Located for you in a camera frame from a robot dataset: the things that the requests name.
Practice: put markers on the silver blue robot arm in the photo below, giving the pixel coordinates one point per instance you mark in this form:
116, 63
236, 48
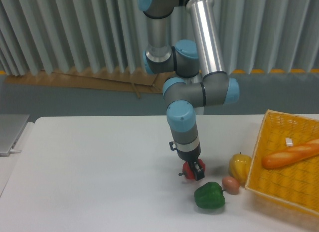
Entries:
187, 58

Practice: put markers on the yellow bell pepper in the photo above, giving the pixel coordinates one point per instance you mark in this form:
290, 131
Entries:
239, 167

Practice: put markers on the green bell pepper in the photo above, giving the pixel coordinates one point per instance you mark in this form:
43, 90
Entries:
209, 196

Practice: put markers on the brown cardboard sheet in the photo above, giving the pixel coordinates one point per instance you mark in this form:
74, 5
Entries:
137, 82

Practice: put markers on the red bell pepper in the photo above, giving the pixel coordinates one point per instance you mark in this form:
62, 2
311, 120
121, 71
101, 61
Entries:
187, 172

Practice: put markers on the silver laptop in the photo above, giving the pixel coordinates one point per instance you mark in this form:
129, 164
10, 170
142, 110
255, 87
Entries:
11, 128

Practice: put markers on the yellow woven basket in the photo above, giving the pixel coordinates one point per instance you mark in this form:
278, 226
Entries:
295, 186

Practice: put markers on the brown potato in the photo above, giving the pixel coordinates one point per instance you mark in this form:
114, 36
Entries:
231, 185

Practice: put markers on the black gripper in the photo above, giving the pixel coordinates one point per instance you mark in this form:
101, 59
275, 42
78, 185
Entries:
198, 168

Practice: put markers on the small white tag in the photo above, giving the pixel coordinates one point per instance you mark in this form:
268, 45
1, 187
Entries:
289, 142

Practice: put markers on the baguette bread loaf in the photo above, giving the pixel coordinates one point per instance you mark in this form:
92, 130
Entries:
291, 155

